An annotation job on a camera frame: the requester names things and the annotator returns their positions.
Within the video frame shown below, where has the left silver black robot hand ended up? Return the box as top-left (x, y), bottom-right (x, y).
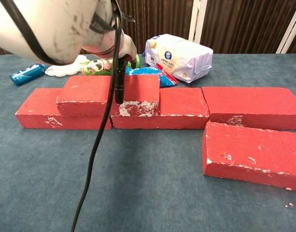
top-left (114, 31), bottom-right (139, 105)

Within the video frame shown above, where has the red brick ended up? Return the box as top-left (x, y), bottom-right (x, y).
top-left (110, 87), bottom-right (210, 130)
top-left (201, 87), bottom-right (296, 131)
top-left (202, 121), bottom-right (296, 193)
top-left (15, 88), bottom-right (113, 130)
top-left (56, 74), bottom-right (161, 118)

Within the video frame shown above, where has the green chips can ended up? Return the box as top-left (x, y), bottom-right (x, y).
top-left (80, 54), bottom-right (141, 76)

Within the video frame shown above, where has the blue snack bag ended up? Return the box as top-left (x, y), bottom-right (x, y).
top-left (125, 66), bottom-right (179, 88)

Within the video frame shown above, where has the white flower-shaped coaster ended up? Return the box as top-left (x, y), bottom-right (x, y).
top-left (44, 55), bottom-right (87, 78)

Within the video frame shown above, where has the white tissue pack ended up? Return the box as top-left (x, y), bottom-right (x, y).
top-left (144, 34), bottom-right (214, 84)

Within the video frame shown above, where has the blue spray bottle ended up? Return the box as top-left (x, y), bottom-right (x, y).
top-left (9, 63), bottom-right (50, 87)

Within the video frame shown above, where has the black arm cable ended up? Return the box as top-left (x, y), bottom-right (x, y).
top-left (0, 0), bottom-right (136, 232)

